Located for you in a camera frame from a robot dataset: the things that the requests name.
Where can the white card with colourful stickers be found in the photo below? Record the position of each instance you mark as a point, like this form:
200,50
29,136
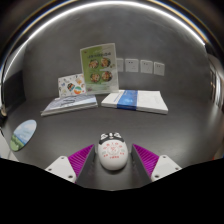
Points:
71,86

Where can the grey covered book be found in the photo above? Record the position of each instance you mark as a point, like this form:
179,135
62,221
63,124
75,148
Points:
68,104

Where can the white book with blue band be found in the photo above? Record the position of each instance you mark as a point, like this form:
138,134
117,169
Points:
140,101

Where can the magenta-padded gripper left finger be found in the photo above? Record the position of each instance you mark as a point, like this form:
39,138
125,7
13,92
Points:
63,168

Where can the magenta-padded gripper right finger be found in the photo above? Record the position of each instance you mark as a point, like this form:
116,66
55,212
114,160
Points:
163,168

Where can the green food poster stand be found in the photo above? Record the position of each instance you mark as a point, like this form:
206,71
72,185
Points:
99,68

